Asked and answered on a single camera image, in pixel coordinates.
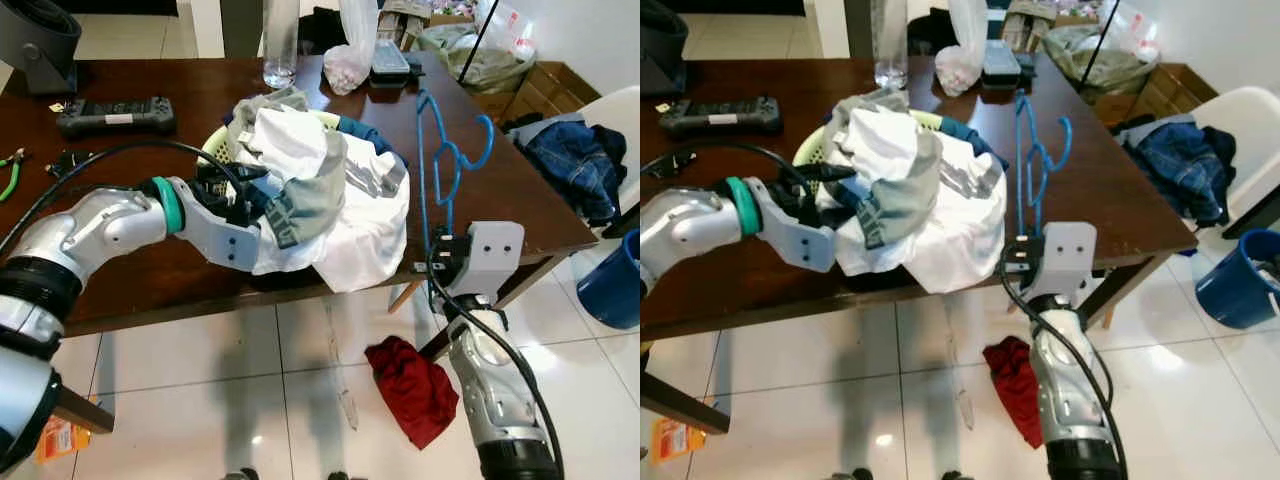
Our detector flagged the red shirt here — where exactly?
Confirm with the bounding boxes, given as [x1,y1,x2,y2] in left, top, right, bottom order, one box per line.
[983,335,1046,451]
[365,335,461,451]

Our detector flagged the pale green laundry basket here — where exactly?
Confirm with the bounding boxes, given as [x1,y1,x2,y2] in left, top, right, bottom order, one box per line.
[793,108,946,171]
[200,105,341,166]

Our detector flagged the white garment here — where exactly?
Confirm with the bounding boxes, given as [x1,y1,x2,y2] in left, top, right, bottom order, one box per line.
[240,105,411,294]
[835,105,1006,294]

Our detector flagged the dark brown wooden table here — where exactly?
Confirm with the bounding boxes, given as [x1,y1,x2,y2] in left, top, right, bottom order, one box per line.
[640,50,1201,436]
[0,50,601,436]

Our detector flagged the black handheld controller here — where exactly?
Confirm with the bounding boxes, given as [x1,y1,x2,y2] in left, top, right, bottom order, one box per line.
[55,96,177,139]
[658,96,783,139]

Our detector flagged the small black gadget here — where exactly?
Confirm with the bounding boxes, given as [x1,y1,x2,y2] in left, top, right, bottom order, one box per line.
[45,150,96,183]
[645,150,701,183]

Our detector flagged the clear glass vase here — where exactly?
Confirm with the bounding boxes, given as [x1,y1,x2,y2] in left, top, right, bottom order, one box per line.
[872,0,911,89]
[262,0,301,89]

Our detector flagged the blue garment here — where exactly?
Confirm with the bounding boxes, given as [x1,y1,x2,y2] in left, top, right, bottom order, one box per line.
[335,115,409,191]
[935,115,1001,186]

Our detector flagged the blue jeans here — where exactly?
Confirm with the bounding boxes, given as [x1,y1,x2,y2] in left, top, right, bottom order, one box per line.
[1115,113,1239,229]
[503,113,631,229]

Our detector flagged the blue plastic bucket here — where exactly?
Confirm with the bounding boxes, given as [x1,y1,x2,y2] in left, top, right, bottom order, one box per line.
[575,228,641,331]
[1195,228,1280,331]

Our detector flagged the white plastic bag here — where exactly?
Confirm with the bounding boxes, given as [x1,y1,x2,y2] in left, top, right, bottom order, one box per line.
[322,0,381,96]
[935,0,991,96]

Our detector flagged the black bag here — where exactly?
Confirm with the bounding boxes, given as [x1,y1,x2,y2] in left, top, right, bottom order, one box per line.
[298,5,346,56]
[910,5,956,56]

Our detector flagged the brown cardboard box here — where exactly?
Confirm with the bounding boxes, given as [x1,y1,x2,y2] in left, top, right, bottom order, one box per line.
[470,60,601,126]
[1085,60,1221,126]

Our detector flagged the olive green bag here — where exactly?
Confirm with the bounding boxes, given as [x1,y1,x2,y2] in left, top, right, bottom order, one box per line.
[415,22,538,94]
[1040,22,1161,94]

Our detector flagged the black case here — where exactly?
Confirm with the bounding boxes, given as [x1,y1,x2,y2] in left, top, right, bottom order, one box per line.
[980,38,1023,89]
[368,38,413,89]

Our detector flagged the white chair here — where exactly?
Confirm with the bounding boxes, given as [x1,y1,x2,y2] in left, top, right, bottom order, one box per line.
[575,85,641,236]
[1190,85,1280,241]

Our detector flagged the black round appliance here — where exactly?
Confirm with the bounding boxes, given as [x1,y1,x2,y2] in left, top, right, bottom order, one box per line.
[0,0,83,97]
[640,0,691,97]

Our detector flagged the thin black pole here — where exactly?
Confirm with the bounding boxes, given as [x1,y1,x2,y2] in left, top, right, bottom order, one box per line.
[1080,0,1123,83]
[455,0,501,83]

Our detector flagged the clear plastic bag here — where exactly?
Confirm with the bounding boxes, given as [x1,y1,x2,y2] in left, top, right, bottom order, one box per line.
[478,0,538,61]
[1100,0,1161,61]

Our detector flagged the orange packet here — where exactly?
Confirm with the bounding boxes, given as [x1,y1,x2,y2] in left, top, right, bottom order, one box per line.
[35,415,101,464]
[650,415,706,464]

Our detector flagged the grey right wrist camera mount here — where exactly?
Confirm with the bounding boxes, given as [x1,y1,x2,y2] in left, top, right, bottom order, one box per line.
[455,222,526,301]
[1030,222,1099,301]

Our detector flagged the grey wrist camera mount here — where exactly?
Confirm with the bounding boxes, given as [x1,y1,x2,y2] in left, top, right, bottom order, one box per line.
[745,178,841,273]
[455,222,526,301]
[1030,222,1099,301]
[165,175,263,271]

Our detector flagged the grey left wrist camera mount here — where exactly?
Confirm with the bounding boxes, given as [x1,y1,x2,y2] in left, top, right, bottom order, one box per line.
[745,178,841,273]
[165,175,263,271]

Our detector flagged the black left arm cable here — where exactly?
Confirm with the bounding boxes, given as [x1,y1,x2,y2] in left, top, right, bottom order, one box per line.
[655,140,831,201]
[0,140,246,256]

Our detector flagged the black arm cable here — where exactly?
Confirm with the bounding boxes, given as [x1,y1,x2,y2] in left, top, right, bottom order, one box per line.
[998,255,1131,480]
[655,140,831,201]
[425,245,566,480]
[0,140,246,256]

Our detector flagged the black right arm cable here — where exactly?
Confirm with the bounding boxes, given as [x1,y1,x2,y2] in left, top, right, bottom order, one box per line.
[998,255,1131,480]
[425,245,566,480]

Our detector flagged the green handled pliers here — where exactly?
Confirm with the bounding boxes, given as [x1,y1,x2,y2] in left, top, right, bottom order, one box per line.
[0,147,26,203]

